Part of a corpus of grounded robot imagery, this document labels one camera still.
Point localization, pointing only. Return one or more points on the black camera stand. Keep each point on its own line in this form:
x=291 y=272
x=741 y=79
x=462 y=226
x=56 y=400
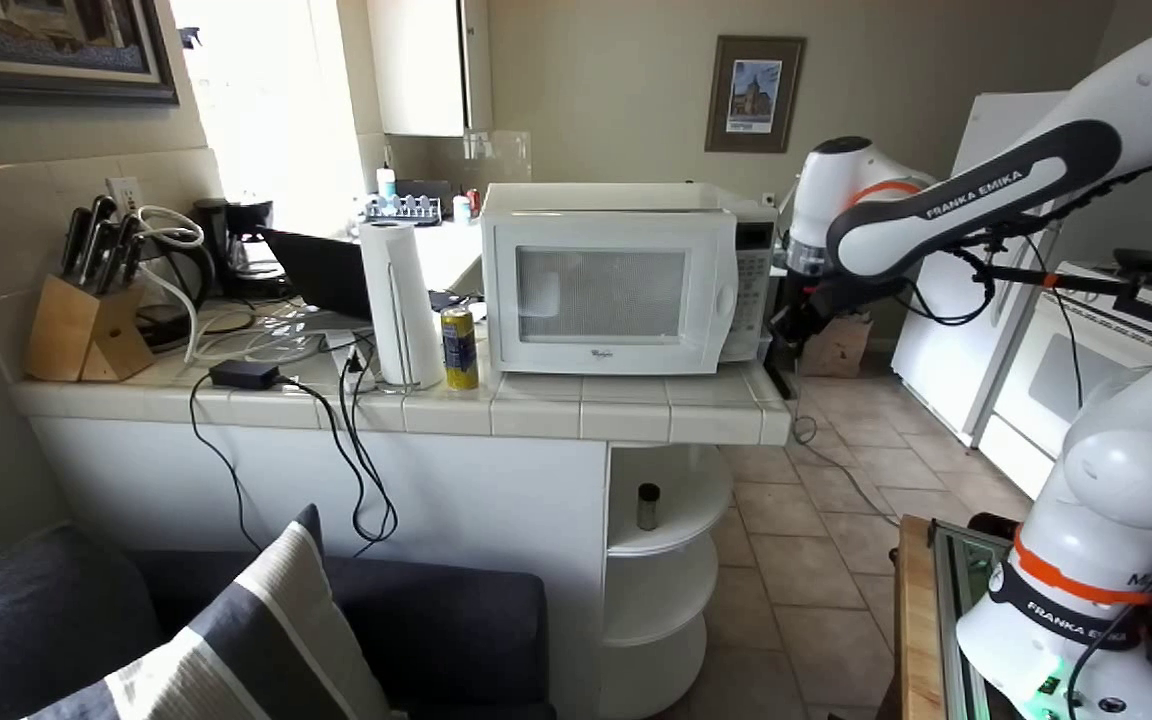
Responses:
x=1110 y=287

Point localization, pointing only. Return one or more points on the narrow striped pillow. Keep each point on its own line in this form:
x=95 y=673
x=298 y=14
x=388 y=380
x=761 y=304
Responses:
x=270 y=640

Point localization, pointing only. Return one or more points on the white round shelf unit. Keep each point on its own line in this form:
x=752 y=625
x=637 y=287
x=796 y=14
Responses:
x=663 y=584

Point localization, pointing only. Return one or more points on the blue soap bottle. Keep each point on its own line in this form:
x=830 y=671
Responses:
x=384 y=180

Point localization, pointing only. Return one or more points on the black coffee maker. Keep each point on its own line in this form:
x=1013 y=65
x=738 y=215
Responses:
x=223 y=246

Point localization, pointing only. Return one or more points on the white tiled counter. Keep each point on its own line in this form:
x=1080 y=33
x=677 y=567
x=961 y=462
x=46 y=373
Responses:
x=339 y=481

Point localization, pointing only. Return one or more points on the white microwave door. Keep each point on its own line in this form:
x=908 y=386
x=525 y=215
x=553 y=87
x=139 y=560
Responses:
x=602 y=294

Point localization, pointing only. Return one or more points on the wooden knife block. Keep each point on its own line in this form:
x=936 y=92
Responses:
x=79 y=335

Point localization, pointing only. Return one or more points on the white Franka Panda arm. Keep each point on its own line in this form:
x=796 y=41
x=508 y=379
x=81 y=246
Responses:
x=1110 y=481

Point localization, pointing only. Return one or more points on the yellow blue spray can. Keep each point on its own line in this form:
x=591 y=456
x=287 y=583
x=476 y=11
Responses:
x=462 y=351

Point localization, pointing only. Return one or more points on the dark dish rack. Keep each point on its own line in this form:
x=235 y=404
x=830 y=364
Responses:
x=402 y=209

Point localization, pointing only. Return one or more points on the small framed house picture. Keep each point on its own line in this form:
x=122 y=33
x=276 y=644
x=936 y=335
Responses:
x=752 y=92

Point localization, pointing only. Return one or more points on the white oven stove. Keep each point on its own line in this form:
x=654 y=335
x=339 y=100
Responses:
x=1071 y=386

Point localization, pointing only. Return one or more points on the large dark framed picture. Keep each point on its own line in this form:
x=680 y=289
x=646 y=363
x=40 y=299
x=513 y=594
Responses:
x=40 y=41

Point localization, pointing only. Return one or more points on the small dark bottle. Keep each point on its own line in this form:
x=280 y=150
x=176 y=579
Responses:
x=651 y=506

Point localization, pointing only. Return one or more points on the white microwave oven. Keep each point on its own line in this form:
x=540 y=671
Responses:
x=602 y=198

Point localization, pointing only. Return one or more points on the brown cardboard box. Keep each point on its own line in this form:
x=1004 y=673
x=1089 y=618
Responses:
x=843 y=351

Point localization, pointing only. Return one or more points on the white paper towel roll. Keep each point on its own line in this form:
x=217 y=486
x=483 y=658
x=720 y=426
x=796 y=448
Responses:
x=402 y=304

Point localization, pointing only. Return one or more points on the dark blue sofa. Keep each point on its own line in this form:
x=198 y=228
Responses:
x=442 y=640

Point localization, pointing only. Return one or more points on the white wall cabinet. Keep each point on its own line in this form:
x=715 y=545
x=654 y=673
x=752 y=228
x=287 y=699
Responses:
x=419 y=65

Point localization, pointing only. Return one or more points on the black laptop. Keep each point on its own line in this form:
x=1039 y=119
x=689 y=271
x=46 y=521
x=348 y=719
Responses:
x=323 y=272

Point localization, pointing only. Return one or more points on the white refrigerator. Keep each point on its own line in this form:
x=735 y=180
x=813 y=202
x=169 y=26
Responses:
x=970 y=363

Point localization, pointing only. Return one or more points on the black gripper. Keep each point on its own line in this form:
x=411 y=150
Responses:
x=819 y=303

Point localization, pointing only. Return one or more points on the black power adapter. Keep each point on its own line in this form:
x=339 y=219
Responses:
x=246 y=373

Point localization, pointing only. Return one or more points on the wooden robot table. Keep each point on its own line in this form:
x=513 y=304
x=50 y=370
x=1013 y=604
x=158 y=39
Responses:
x=919 y=625

